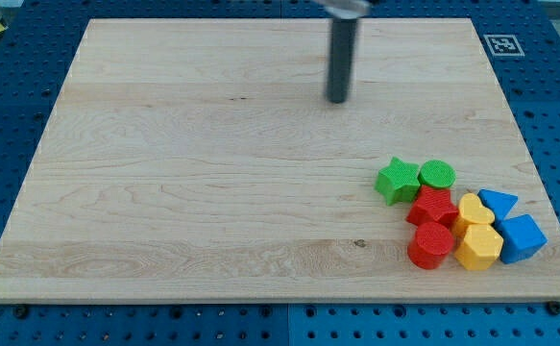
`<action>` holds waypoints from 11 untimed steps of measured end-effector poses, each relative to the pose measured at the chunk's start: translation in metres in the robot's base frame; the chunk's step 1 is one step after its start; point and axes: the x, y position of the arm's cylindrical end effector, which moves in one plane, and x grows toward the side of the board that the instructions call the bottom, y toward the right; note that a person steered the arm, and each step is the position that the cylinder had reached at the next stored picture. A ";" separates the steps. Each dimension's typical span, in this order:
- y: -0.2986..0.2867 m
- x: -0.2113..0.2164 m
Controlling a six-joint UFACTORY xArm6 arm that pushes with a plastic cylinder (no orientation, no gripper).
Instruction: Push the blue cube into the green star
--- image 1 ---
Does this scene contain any green cylinder block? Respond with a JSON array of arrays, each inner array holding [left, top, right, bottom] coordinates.
[[418, 160, 456, 189]]

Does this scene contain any yellow heart block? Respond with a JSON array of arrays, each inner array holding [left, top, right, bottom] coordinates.
[[450, 193, 495, 238]]

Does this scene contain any silver rod mount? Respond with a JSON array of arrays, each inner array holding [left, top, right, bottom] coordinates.
[[314, 0, 372, 19]]

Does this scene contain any green star block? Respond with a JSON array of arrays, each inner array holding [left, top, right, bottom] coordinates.
[[374, 157, 421, 206]]

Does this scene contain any blue cube block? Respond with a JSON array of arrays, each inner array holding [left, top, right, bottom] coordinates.
[[498, 214, 548, 264]]

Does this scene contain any light wooden board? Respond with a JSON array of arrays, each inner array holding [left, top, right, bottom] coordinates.
[[0, 18, 560, 305]]

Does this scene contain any blue triangle block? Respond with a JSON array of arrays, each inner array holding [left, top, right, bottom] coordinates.
[[477, 189, 519, 225]]

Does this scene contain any red star block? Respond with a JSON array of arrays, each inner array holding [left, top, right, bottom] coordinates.
[[405, 185, 459, 228]]

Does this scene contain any white fiducial marker tag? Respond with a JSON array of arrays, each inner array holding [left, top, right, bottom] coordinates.
[[484, 34, 524, 57]]

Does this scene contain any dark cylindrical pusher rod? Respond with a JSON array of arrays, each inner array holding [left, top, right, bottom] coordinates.
[[326, 18, 359, 104]]

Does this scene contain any red cylinder block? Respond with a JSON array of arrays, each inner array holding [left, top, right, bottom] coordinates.
[[407, 222, 455, 270]]

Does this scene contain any yellow hexagon block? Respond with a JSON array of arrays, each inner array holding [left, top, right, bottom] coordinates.
[[454, 224, 503, 271]]

